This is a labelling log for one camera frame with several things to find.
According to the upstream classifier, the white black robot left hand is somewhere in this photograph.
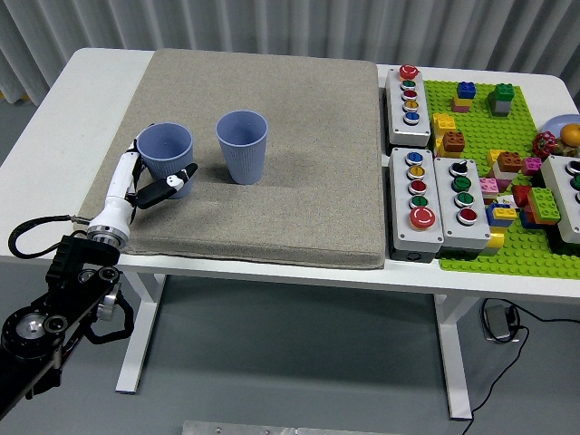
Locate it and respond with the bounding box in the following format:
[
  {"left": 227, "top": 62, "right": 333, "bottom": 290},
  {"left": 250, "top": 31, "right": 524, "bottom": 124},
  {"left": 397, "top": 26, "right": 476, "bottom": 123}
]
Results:
[{"left": 86, "top": 122, "right": 199, "bottom": 239}]

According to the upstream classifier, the blue ribbed plastic cup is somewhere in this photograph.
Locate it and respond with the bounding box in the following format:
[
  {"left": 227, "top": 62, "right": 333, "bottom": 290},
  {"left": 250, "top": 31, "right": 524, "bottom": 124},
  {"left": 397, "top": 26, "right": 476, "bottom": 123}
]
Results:
[
  {"left": 137, "top": 121, "right": 195, "bottom": 199},
  {"left": 215, "top": 110, "right": 269, "bottom": 186}
]

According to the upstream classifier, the white table leg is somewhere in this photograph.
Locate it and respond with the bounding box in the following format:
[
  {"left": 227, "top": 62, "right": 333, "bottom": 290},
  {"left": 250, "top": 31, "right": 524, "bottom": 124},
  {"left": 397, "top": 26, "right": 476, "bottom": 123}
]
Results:
[
  {"left": 432, "top": 293, "right": 475, "bottom": 421},
  {"left": 115, "top": 273, "right": 167, "bottom": 394}
]

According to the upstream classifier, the grey-brown fabric mat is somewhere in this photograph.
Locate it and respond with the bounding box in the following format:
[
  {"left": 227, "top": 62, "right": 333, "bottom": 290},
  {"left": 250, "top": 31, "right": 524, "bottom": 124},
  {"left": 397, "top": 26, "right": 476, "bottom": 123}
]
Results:
[{"left": 72, "top": 48, "right": 386, "bottom": 270}]

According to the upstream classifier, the five-button box large red stop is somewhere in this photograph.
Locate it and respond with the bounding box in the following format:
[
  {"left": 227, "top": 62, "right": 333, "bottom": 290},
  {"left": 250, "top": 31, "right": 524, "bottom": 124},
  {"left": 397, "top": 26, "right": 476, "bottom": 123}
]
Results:
[{"left": 388, "top": 147, "right": 445, "bottom": 263}]

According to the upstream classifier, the five-button box small red stop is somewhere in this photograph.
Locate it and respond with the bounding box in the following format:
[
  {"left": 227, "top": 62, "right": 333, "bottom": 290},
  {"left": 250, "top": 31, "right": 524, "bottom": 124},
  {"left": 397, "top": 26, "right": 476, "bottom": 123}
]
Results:
[{"left": 383, "top": 64, "right": 433, "bottom": 150}]

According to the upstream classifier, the brown toy brick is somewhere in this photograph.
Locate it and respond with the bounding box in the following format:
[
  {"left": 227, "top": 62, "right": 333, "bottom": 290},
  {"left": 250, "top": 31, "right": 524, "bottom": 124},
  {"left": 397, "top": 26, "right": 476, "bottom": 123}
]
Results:
[{"left": 441, "top": 130, "right": 467, "bottom": 154}]

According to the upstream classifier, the four-button box black selector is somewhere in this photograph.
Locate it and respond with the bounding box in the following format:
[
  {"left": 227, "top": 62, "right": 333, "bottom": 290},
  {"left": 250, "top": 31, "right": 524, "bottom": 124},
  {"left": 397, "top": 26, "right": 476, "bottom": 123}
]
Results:
[{"left": 433, "top": 156, "right": 493, "bottom": 260}]

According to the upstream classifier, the blue yellow pink brick stack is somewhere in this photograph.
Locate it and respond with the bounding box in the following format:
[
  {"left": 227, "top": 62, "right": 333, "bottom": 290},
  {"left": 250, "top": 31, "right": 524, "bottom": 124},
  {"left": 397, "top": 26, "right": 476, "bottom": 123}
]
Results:
[{"left": 451, "top": 81, "right": 479, "bottom": 115}]

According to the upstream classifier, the pink toy brick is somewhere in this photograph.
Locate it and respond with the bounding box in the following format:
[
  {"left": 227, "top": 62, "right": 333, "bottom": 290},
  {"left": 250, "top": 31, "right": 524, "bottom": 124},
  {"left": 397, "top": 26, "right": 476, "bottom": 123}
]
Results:
[{"left": 478, "top": 177, "right": 513, "bottom": 206}]

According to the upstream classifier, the yellow toy brick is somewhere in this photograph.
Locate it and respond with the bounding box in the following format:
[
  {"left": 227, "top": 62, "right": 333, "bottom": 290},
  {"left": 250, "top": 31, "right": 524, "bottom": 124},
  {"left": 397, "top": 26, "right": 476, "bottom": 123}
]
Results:
[{"left": 480, "top": 225, "right": 508, "bottom": 258}]

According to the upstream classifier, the orange white yellow brick stack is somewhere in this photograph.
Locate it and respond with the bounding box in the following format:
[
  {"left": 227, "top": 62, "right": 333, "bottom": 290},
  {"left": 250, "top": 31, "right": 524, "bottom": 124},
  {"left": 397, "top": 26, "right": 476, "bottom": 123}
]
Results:
[{"left": 486, "top": 149, "right": 523, "bottom": 181}]

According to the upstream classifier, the green grey brick stack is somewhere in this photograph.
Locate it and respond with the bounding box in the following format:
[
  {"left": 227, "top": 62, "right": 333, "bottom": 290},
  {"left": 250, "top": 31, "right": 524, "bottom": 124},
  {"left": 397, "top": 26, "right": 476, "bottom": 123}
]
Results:
[{"left": 487, "top": 82, "right": 516, "bottom": 119}]

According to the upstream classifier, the green studded baseplate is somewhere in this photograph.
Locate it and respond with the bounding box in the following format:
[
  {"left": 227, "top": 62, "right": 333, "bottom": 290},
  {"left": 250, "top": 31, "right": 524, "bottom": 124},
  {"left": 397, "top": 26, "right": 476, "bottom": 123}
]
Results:
[{"left": 420, "top": 79, "right": 580, "bottom": 278}]

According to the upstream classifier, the grey power adapter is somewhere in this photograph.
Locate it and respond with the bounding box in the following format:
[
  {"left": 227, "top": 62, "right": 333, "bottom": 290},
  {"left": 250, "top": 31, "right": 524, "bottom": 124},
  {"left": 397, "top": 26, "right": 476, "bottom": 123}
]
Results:
[{"left": 483, "top": 304, "right": 513, "bottom": 340}]

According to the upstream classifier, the red toy brick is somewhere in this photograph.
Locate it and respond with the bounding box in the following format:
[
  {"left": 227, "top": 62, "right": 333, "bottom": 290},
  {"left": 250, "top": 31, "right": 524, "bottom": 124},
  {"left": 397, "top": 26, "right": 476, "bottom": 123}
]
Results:
[{"left": 511, "top": 184, "right": 535, "bottom": 208}]

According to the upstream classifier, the blue toy brick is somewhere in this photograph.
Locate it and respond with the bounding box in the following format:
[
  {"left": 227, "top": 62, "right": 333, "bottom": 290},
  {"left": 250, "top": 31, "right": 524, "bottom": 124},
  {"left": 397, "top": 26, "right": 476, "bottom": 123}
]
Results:
[{"left": 518, "top": 210, "right": 552, "bottom": 231}]

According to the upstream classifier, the green orange toy brick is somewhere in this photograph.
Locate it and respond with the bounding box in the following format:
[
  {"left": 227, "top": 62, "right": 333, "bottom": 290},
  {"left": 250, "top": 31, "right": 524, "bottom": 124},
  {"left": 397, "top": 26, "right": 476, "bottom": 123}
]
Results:
[{"left": 527, "top": 186, "right": 562, "bottom": 227}]

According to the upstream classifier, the red toy handwheel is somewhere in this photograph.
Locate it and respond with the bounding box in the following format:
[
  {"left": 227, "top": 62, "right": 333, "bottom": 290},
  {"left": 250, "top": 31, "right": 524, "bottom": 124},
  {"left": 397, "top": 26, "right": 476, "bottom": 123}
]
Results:
[{"left": 532, "top": 130, "right": 557, "bottom": 158}]

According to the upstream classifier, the white button control box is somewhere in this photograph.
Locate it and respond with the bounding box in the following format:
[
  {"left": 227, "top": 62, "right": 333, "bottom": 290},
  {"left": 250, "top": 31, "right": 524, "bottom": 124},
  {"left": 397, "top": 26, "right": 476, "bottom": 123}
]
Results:
[{"left": 539, "top": 154, "right": 580, "bottom": 246}]

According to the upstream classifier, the pale blue plate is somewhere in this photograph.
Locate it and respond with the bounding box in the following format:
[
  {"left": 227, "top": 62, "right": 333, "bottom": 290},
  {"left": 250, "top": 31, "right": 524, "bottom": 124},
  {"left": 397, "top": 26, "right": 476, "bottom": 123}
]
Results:
[{"left": 542, "top": 114, "right": 580, "bottom": 147}]

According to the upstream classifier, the black power cable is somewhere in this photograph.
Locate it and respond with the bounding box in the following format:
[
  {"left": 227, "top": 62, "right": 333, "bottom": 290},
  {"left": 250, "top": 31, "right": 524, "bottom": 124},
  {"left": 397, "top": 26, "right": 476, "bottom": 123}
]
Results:
[{"left": 464, "top": 298, "right": 580, "bottom": 435}]

